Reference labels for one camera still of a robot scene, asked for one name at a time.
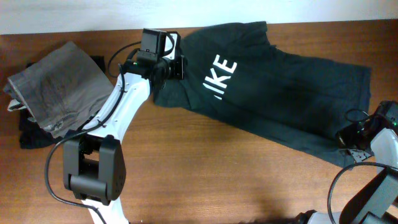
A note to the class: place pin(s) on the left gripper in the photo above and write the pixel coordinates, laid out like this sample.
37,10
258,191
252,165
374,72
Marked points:
178,60

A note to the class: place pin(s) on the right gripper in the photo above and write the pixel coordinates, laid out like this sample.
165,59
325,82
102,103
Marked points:
342,136

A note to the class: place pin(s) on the black Nike t-shirt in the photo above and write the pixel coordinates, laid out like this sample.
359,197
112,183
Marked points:
236,76

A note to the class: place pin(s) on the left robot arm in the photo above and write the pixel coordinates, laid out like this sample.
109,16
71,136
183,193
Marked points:
93,163

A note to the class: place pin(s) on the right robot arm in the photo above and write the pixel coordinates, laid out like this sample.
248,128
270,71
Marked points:
369,205

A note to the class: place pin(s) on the folded grey trousers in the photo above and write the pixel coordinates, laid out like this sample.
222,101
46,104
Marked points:
62,90

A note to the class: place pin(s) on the folded black garment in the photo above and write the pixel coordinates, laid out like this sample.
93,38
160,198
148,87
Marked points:
32,136

